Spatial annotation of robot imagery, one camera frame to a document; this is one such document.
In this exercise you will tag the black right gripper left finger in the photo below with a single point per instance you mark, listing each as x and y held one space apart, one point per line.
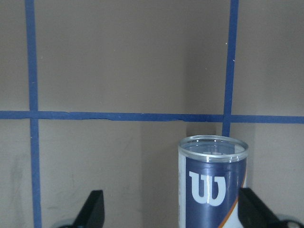
92 214

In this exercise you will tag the white blue tennis ball can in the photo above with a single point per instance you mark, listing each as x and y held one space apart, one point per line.
212 169

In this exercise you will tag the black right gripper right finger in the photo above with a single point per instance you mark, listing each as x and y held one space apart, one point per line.
253 212

